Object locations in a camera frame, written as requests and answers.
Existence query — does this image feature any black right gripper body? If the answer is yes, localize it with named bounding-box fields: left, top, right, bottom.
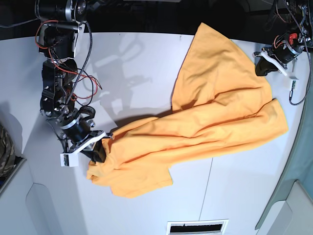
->
left=58, top=117, right=113, bottom=154

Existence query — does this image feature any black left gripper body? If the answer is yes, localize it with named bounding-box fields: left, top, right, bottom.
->
left=253, top=34, right=305, bottom=74

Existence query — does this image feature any orange t-shirt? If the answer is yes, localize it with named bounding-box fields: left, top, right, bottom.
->
left=87, top=23, right=288, bottom=198

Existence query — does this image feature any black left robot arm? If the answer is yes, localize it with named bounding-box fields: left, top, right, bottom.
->
left=253, top=0, right=313, bottom=80

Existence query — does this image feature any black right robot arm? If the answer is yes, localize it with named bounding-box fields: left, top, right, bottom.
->
left=34, top=0, right=112, bottom=167

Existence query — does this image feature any camouflage fabric bundle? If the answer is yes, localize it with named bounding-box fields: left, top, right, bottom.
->
left=0, top=125, right=16, bottom=177

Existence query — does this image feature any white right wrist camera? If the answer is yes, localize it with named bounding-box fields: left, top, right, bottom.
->
left=60, top=153, right=79, bottom=167

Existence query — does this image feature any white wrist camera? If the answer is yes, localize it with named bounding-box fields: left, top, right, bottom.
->
left=290, top=78, right=298, bottom=91
left=60, top=153, right=79, bottom=167

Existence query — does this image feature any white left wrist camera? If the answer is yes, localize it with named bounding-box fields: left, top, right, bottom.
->
left=290, top=78, right=298, bottom=91

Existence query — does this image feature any braided camera cable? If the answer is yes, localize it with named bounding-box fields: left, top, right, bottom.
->
left=283, top=0, right=313, bottom=106
left=61, top=21, right=95, bottom=116

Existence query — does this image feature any white table cable grommet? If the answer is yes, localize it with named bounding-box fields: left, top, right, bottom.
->
left=166, top=219, right=229, bottom=235

